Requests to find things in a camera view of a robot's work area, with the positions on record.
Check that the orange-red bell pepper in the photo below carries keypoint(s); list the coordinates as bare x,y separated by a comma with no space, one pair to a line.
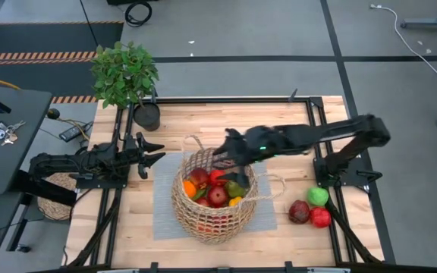
203,202

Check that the black aluminium table frame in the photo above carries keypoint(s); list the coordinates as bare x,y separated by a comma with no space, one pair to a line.
203,100

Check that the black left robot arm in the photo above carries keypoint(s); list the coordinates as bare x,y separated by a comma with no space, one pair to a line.
70,163

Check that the bunch of metal keys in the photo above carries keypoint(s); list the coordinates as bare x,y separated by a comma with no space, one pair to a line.
11,132

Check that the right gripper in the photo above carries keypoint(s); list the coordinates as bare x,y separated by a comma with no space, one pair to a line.
258,144

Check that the black round knob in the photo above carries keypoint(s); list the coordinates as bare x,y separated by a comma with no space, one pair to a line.
53,113

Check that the green leafy plant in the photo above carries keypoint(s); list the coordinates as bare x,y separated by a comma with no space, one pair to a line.
123,74

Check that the green cucumber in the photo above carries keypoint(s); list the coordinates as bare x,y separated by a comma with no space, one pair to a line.
199,194

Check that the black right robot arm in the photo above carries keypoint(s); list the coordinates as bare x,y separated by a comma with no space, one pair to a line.
324,134

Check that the grey woven placemat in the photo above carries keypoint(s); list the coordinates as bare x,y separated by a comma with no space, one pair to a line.
165,212

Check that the black plant pot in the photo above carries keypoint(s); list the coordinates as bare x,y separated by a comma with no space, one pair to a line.
147,117

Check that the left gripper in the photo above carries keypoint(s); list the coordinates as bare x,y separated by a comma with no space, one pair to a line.
130,155

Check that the small black frame bracket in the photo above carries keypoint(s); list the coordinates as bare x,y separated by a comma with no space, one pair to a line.
293,95

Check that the yellow bell pepper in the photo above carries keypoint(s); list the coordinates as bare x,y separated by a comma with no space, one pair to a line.
235,201

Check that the orange fruit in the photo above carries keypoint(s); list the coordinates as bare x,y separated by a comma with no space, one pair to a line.
189,189

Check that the grey table leg frame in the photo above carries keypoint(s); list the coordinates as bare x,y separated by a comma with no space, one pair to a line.
431,24

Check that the round woven coaster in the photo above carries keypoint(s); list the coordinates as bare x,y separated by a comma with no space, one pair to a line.
57,204

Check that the black hazard-striped floor mat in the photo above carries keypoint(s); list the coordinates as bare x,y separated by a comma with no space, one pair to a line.
32,38

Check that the dark grey desk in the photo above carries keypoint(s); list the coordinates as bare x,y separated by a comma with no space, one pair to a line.
6,151

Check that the bright red apple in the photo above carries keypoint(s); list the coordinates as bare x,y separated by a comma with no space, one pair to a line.
217,176

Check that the small dark red apple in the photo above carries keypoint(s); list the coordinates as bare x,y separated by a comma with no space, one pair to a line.
217,196

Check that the green apple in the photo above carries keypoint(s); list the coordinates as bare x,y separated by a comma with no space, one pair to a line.
317,196

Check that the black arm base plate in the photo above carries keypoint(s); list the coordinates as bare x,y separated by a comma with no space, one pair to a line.
351,178
101,184

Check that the black power adapter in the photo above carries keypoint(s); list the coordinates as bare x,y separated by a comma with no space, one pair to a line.
72,132

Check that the red pomegranate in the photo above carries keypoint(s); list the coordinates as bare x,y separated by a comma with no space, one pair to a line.
199,176

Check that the green pear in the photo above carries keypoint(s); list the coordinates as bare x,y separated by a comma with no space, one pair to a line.
235,189

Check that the woven wicker basket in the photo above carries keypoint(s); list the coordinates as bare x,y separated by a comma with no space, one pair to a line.
207,227

